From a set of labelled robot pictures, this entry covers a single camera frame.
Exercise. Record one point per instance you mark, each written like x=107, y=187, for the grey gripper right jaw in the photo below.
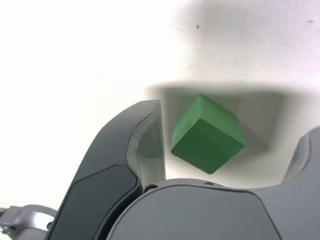
x=200, y=215

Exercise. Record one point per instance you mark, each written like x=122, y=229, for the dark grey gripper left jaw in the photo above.
x=107, y=155

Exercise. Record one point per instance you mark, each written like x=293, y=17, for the green cube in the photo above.
x=207, y=140

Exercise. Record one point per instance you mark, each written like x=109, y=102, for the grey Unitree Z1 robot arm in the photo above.
x=27, y=217

